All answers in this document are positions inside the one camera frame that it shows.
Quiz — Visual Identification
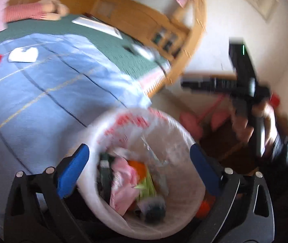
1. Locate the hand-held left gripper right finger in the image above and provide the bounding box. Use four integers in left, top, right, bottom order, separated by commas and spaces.
190, 143, 275, 243

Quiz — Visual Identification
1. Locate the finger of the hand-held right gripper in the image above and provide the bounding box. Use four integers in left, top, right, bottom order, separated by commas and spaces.
181, 75, 237, 93

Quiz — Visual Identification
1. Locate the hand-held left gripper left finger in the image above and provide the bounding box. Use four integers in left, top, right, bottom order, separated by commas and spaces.
4, 143, 91, 243

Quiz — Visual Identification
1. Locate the white waste bin with liner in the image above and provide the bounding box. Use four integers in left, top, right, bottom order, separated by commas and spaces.
77, 108, 206, 241

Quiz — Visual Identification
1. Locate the pink plastic bag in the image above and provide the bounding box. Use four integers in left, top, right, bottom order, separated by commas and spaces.
110, 157, 140, 214

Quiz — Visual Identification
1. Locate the green paper crane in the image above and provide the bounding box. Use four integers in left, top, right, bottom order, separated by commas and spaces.
134, 173, 157, 200

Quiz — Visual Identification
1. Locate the orange snack packet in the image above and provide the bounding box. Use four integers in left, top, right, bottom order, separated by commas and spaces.
129, 160, 148, 175

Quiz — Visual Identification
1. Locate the person's right hand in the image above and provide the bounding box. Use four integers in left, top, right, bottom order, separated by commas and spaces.
231, 101, 277, 145

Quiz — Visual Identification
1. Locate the pink slipper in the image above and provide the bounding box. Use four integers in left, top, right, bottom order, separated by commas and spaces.
179, 113, 203, 137
211, 110, 232, 131

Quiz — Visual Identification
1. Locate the small orange object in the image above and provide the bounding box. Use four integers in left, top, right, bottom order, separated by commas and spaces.
197, 200, 211, 218

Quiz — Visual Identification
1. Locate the white small device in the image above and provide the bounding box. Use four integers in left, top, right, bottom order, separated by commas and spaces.
131, 44, 157, 61

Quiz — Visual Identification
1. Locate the blue checked blanket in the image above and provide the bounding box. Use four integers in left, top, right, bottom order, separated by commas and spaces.
0, 33, 152, 233

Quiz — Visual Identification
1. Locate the wooden cabinet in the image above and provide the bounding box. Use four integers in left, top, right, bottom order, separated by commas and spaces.
7, 0, 208, 99

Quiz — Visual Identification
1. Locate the green mat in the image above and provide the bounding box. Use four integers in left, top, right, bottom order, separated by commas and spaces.
0, 14, 171, 81

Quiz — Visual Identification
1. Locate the white crumpled paper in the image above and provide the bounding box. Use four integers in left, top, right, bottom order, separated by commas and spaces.
8, 47, 39, 63

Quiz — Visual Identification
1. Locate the person's arm in pink sleeve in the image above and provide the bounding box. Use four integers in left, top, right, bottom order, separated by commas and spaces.
3, 0, 70, 22

